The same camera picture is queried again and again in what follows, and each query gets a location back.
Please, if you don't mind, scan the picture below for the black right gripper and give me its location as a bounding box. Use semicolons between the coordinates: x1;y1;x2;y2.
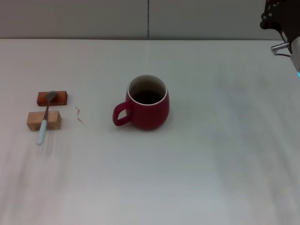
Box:
259;0;300;43

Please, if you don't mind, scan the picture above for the red ceramic cup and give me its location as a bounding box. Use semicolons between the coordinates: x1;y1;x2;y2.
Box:
112;74;170;131

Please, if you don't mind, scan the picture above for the blue handled metal spoon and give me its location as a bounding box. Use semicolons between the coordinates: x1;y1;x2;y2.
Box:
36;90;58;146

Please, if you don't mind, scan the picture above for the dark coffee liquid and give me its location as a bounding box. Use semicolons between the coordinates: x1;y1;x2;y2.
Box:
132;90;165;105

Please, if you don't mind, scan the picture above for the dark reddish wooden block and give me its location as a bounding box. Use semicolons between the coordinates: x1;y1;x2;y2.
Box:
37;90;68;107

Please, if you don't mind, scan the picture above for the light wooden block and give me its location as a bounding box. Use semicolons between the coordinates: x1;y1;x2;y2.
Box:
26;111;63;131

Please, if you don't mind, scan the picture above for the right arm silver cable plug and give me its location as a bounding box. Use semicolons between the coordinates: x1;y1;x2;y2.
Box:
271;42;291;54

